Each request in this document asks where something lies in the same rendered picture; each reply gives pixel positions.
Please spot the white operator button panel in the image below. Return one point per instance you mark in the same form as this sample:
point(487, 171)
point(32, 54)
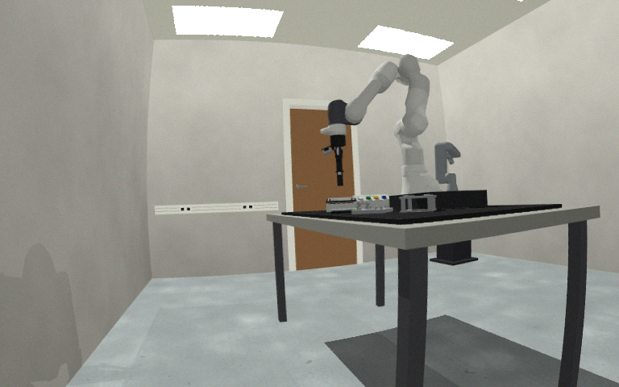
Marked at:
point(381, 200)

